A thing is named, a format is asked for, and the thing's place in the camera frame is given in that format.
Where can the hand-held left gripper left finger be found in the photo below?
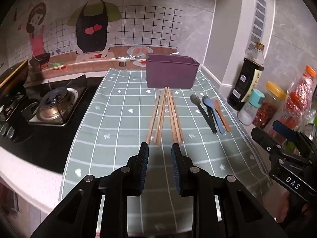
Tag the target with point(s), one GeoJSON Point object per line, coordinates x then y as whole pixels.
{"type": "Point", "coordinates": [145, 160]}

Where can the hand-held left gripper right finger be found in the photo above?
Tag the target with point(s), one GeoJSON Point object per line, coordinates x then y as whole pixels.
{"type": "Point", "coordinates": [175, 160]}

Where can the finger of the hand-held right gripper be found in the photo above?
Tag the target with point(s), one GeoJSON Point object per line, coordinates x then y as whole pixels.
{"type": "Point", "coordinates": [283, 129]}
{"type": "Point", "coordinates": [265, 138]}

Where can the bundle of wooden chopsticks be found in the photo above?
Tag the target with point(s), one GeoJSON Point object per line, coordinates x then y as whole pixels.
{"type": "Point", "coordinates": [160, 119]}

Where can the orange spoon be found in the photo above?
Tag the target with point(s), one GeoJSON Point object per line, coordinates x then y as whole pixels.
{"type": "Point", "coordinates": [224, 119]}

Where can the light blue spoon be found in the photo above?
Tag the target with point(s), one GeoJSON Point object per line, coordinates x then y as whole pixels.
{"type": "Point", "coordinates": [210, 104]}

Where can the purple utensil holder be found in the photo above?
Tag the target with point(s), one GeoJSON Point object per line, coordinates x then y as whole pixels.
{"type": "Point", "coordinates": [171, 74]}

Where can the person's right hand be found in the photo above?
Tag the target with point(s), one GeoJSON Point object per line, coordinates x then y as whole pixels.
{"type": "Point", "coordinates": [283, 208]}

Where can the spice jar with yellow lid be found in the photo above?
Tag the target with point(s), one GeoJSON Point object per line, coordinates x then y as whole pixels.
{"type": "Point", "coordinates": [268, 106]}

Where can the plastic bottle with orange label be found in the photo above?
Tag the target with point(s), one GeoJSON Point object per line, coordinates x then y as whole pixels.
{"type": "Point", "coordinates": [298, 101]}

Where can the salt shaker with teal cap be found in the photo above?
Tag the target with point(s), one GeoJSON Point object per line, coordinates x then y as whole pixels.
{"type": "Point", "coordinates": [250, 109]}

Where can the green checked table mat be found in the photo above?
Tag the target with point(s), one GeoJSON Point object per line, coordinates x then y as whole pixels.
{"type": "Point", "coordinates": [123, 129]}

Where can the dark soy sauce bottle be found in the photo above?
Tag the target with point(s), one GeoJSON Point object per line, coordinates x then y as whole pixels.
{"type": "Point", "coordinates": [244, 84]}

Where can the gas stove burner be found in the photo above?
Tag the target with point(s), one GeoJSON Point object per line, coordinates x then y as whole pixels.
{"type": "Point", "coordinates": [54, 101]}

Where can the white vent grille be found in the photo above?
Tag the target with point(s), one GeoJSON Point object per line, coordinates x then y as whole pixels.
{"type": "Point", "coordinates": [258, 17]}

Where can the dark wok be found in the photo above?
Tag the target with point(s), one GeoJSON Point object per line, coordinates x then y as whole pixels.
{"type": "Point", "coordinates": [12, 76]}

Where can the cartoon wall poster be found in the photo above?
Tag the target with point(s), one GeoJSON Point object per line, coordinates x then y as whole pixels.
{"type": "Point", "coordinates": [94, 24]}

